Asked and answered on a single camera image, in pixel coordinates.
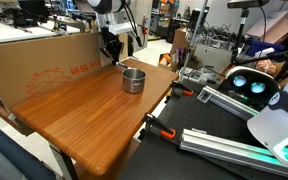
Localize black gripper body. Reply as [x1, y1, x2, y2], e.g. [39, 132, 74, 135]
[99, 27, 124, 53]

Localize black and white marker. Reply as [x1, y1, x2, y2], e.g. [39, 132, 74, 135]
[115, 61, 132, 70]

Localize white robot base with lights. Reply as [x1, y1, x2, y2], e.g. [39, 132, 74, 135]
[246, 64, 288, 169]

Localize small steel pot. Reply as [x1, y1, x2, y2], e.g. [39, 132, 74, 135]
[121, 67, 147, 94]

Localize brown cardboard box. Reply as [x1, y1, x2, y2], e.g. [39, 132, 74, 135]
[0, 32, 130, 113]

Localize black and orange clamp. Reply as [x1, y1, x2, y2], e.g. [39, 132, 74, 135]
[141, 112, 178, 140]
[165, 79, 195, 101]

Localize silver metal pole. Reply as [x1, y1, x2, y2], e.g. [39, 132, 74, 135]
[183, 0, 209, 69]

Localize white workbench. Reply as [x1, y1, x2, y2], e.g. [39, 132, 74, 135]
[0, 21, 82, 46]

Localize black perforated table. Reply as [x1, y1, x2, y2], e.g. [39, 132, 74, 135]
[117, 83, 288, 180]

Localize grey equipment box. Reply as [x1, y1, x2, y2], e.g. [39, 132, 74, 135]
[193, 43, 233, 73]

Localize white VR headset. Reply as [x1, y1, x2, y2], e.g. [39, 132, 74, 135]
[222, 65, 281, 111]

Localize blue plastic bin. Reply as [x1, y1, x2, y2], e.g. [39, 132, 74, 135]
[245, 39, 287, 58]

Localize flat cardboard sheets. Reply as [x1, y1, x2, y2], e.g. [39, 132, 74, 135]
[246, 9, 288, 44]

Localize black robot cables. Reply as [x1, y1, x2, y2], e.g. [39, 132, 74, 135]
[122, 0, 144, 48]

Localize short aluminium rail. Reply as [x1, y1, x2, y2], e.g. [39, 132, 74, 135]
[197, 85, 262, 121]

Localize black camera on stand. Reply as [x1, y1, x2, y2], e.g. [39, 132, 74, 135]
[227, 0, 288, 81]

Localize long aluminium rail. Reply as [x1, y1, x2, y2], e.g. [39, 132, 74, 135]
[178, 128, 288, 179]

